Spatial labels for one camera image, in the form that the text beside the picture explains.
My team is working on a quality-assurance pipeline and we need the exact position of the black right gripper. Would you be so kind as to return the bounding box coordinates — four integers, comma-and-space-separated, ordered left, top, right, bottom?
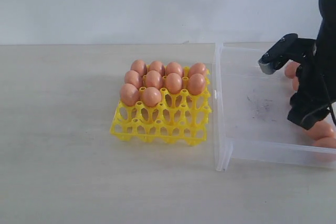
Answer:
287, 38, 335, 130

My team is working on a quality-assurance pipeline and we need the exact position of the brown egg second row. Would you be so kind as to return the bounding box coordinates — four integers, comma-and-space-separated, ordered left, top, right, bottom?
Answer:
303, 120, 335, 141

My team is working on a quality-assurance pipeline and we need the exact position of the brown egg back row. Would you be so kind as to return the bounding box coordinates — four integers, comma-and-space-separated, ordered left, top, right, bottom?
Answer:
187, 73, 206, 95

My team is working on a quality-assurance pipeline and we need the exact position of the brown egg packed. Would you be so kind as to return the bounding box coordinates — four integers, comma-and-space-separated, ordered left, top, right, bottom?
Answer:
188, 62, 207, 78
130, 59, 148, 77
166, 61, 183, 77
149, 60, 165, 76

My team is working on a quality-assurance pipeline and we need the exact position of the yellow plastic egg tray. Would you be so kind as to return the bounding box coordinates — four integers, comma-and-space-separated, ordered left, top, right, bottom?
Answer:
110, 88, 212, 146

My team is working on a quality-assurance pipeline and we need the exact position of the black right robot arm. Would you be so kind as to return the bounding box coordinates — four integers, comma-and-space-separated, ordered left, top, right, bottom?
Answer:
287, 0, 335, 130

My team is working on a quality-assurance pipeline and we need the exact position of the clear plastic bin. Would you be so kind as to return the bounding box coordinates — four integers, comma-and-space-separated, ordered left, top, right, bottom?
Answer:
212, 44, 335, 172

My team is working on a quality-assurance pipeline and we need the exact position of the black camera cable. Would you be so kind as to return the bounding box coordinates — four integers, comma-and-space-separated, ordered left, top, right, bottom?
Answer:
301, 77, 336, 126

